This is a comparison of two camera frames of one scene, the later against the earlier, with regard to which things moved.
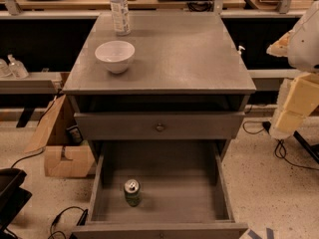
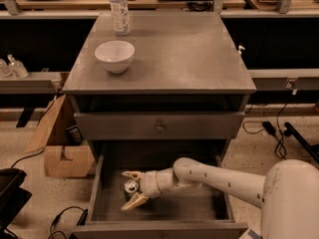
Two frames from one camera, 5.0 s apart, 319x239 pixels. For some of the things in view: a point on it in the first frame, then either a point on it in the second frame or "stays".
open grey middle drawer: (159, 189) stays
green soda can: (132, 192) stays
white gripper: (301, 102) → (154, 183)
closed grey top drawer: (160, 125) stays
